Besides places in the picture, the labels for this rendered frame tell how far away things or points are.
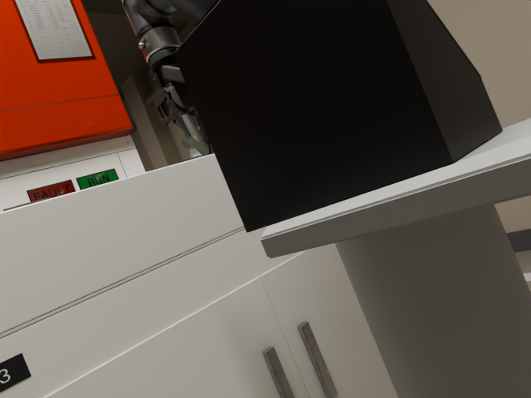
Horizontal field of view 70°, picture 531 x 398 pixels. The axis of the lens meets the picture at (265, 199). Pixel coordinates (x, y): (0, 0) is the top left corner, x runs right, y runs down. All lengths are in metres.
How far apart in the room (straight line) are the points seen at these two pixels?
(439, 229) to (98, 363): 0.45
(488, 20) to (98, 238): 2.34
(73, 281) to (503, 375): 0.49
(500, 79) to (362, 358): 2.00
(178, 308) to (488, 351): 0.41
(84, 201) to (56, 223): 0.05
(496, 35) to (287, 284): 2.11
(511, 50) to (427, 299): 2.25
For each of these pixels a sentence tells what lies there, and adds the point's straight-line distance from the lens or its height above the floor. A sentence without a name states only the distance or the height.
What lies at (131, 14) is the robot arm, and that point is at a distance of 0.82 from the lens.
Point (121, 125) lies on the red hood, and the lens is 1.28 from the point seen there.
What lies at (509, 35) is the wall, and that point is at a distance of 2.55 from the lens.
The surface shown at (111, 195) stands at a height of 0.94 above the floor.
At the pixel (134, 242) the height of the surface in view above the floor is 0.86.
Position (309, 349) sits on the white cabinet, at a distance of 0.72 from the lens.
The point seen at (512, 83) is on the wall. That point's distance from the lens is 2.54.
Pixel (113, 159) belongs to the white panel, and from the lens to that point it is 1.29.
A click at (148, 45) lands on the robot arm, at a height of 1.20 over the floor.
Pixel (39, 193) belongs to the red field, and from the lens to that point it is 1.23.
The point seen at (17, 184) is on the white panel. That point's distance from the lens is 1.23.
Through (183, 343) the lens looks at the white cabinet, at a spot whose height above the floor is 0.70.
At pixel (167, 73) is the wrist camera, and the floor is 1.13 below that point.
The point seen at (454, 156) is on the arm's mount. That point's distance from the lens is 0.32.
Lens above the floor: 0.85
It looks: level
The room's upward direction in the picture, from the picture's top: 22 degrees counter-clockwise
